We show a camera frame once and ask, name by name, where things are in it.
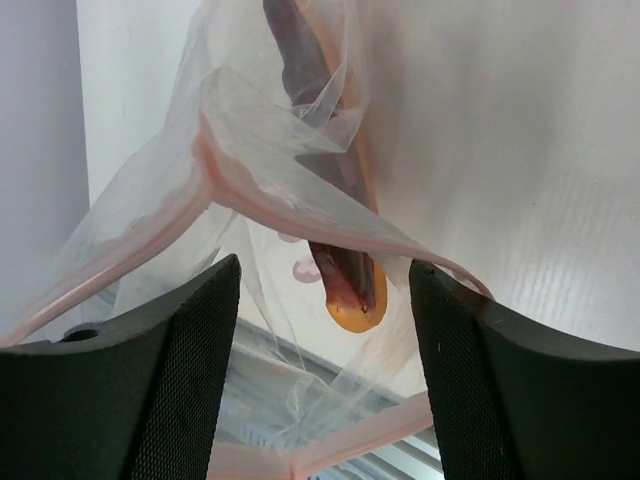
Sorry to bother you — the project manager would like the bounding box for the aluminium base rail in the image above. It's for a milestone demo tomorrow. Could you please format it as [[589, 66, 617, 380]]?
[[207, 315, 444, 479]]

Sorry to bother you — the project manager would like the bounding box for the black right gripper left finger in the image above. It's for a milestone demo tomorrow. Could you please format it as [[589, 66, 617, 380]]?
[[1, 255, 241, 479]]

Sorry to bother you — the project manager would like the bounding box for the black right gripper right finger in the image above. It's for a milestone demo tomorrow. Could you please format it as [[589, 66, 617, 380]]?
[[409, 261, 639, 479]]

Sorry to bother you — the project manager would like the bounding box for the clear pink zip top bag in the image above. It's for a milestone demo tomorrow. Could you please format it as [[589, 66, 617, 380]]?
[[0, 0, 496, 480]]

